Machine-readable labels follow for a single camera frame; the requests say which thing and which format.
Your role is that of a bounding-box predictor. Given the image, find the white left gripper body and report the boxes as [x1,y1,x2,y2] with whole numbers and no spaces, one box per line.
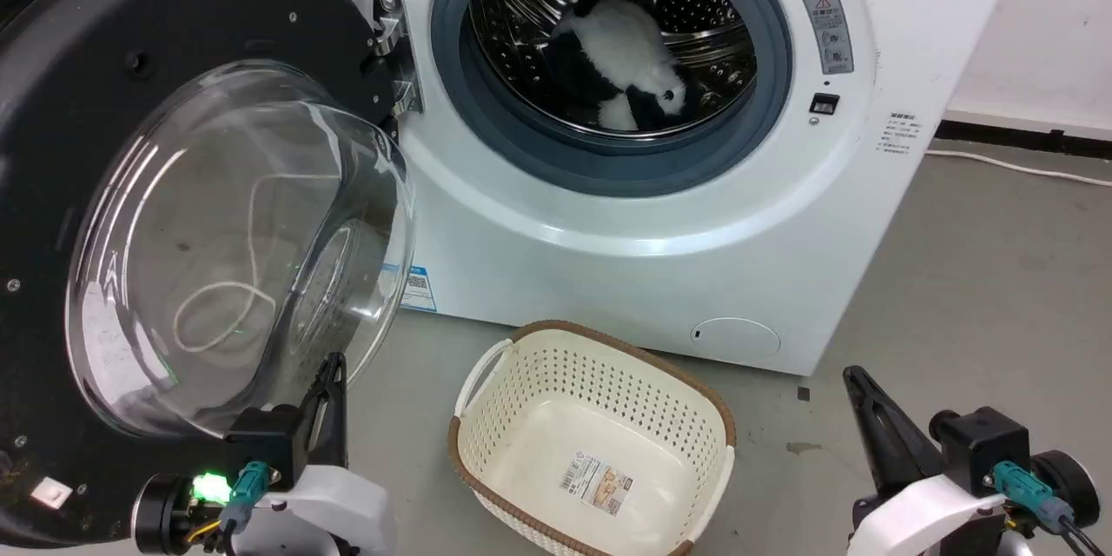
[130,463,398,556]

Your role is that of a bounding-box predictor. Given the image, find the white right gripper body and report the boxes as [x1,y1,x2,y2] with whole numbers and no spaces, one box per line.
[850,449,1101,556]

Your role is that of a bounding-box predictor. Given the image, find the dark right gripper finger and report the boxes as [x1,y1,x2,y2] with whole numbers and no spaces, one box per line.
[842,365,913,500]
[856,369,946,489]

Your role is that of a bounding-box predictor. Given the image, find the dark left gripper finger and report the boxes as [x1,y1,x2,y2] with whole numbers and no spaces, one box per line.
[298,354,338,467]
[318,361,349,467]

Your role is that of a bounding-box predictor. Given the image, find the black washing machine door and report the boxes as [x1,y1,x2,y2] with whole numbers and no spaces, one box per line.
[0,0,417,550]

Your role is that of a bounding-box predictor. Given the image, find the small white square object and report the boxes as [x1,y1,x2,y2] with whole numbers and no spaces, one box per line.
[30,480,74,510]

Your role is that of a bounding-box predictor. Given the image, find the white front-load washing machine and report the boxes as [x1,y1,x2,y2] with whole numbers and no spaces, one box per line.
[261,0,1031,377]

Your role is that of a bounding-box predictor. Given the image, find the metal door hinge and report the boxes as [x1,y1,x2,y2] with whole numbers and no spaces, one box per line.
[372,0,426,116]

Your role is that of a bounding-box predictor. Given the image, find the blue and white label sticker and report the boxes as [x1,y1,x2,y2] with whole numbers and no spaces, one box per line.
[400,262,438,314]

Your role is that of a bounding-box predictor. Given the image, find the round white filter cover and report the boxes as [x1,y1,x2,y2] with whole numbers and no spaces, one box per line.
[691,317,782,360]

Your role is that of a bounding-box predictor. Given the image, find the printed basket label sticker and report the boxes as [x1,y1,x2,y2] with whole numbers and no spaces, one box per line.
[559,452,635,517]

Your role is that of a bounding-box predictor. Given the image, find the cream laundry basket brown rim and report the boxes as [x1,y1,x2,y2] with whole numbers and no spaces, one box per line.
[447,320,738,556]

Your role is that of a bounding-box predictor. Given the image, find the small text sticker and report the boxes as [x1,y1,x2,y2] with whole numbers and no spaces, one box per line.
[876,111,921,156]

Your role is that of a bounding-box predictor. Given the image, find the black baseboard strip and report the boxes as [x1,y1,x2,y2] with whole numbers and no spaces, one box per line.
[934,117,1112,162]

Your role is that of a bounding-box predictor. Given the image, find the grey warning sticker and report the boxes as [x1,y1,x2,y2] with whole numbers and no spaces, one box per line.
[802,0,856,76]

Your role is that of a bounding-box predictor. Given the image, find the stainless steel drum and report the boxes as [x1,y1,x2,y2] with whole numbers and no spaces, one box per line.
[459,0,758,141]

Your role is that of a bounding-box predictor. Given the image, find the black and white plush panda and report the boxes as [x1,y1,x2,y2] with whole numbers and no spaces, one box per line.
[539,0,710,134]

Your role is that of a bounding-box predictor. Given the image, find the teal plug left gripper cable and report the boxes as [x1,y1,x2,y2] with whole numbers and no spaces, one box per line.
[202,460,272,552]

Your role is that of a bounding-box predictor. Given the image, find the teal plug gripper cable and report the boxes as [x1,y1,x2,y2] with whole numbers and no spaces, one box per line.
[202,460,272,552]
[992,460,1112,556]

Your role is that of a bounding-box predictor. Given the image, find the teal plug right gripper cable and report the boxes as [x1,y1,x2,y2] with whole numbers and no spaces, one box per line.
[992,460,1112,556]

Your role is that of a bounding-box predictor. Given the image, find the white looped cord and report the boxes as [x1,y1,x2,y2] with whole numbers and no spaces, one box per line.
[172,174,341,355]

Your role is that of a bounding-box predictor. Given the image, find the white floor cable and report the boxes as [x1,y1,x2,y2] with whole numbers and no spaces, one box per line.
[923,148,1112,189]

